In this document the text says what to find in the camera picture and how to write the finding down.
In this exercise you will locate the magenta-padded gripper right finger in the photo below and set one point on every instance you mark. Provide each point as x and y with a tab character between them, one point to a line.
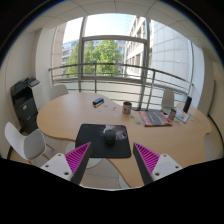
148	157

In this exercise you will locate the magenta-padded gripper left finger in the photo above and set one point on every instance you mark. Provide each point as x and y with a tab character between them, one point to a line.
78	156

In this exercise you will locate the black computer mouse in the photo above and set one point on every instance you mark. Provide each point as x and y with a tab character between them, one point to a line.
110	137

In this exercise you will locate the black printed mouse pad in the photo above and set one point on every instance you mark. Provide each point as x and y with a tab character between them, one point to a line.
93	140

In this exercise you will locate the small blue yellow sticker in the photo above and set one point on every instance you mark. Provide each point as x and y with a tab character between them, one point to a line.
137	122

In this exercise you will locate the red colourful magazine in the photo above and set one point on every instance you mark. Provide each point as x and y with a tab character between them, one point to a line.
155	118

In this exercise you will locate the white printed cup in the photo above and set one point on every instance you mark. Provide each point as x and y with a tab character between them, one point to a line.
171	114

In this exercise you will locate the white chair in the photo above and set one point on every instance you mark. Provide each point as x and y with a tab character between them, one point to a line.
58	91
30	145
167	98

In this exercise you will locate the red printed tin can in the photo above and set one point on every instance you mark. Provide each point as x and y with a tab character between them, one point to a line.
127	107

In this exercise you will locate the black flat case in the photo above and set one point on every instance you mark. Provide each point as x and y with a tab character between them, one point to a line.
98	100

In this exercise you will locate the black upright speaker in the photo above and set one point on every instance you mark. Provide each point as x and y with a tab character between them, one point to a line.
187	104

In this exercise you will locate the black office printer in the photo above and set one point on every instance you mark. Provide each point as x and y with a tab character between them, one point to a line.
25	103

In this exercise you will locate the metal window railing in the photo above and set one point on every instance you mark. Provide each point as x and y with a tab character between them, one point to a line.
110	64

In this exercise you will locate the green tree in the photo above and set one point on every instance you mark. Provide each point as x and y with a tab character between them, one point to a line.
103	53

